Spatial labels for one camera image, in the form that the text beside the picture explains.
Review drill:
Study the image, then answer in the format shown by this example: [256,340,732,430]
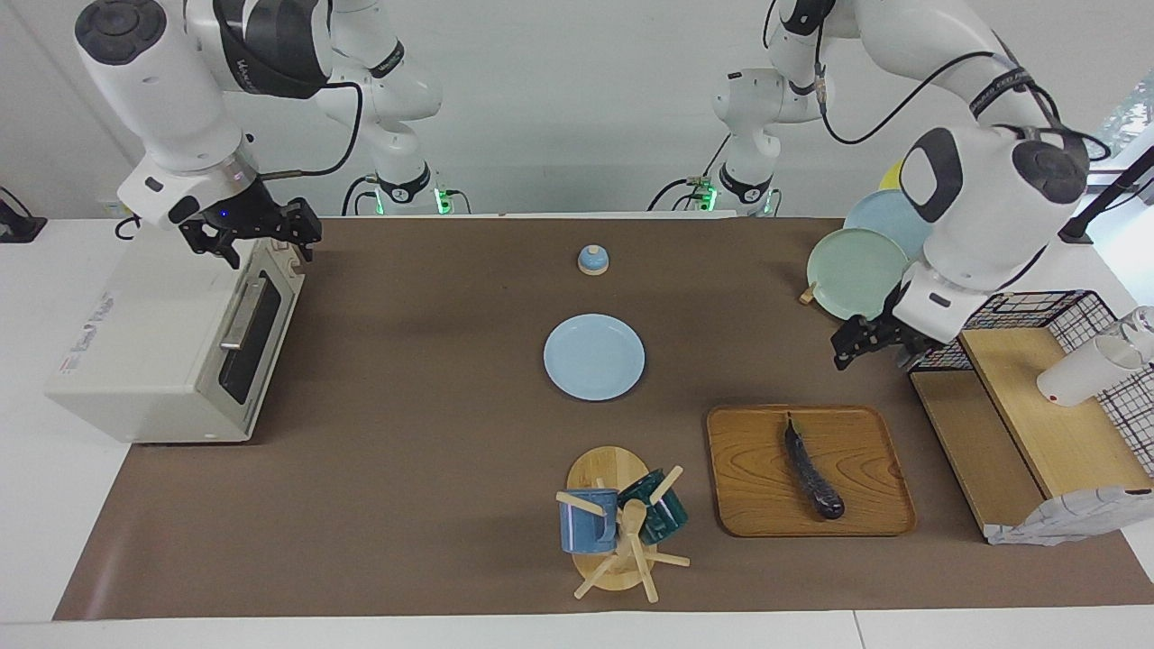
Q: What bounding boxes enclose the black table clamp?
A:
[0,187,48,244]

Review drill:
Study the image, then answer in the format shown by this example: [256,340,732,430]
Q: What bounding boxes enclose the dark green mug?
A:
[618,469,689,545]

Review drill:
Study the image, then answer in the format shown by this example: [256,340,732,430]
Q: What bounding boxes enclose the clear glass cup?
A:
[1122,306,1154,361]

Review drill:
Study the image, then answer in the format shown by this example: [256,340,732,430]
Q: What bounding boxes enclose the black arm base cable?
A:
[647,135,733,213]
[341,174,381,217]

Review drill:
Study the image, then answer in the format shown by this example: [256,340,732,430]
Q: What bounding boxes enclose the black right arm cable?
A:
[266,79,364,179]

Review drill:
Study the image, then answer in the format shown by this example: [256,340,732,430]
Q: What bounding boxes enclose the wooden mug tree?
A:
[555,446,691,603]

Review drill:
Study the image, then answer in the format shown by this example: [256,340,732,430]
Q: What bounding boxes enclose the cream toaster oven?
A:
[45,216,306,444]

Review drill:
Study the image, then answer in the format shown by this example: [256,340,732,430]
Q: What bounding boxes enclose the black wire basket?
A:
[908,289,1154,479]

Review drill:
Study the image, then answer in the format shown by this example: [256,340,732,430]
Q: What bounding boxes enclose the light blue serving plate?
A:
[543,314,646,402]

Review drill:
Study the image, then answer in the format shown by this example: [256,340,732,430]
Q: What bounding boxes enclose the pale green plate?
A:
[806,228,910,322]

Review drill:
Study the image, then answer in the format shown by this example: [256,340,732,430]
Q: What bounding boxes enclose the blue mug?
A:
[559,488,620,554]

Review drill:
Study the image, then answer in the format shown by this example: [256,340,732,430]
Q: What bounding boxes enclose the white plastic cup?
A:
[1037,335,1146,408]

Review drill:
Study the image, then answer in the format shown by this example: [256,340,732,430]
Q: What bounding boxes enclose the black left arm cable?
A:
[811,50,1114,165]

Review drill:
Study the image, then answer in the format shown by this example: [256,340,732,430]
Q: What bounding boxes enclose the wooden two-tier shelf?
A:
[909,326,1154,542]

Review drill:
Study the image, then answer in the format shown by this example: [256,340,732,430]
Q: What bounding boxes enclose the grey patterned cloth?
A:
[985,487,1154,547]

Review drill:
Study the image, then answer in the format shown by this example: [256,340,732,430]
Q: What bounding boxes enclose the brown table mat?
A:
[52,216,1154,621]

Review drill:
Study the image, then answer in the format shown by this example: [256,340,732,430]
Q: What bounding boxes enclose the wooden serving tray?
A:
[706,405,919,538]

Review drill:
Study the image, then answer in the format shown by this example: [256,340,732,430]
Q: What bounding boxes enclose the black metal stand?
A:
[1059,144,1154,244]

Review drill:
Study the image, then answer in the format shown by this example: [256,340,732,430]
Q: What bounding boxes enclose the light blue racked plate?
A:
[843,189,935,262]

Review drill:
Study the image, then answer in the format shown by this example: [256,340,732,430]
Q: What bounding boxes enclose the dark purple eggplant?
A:
[783,413,846,521]

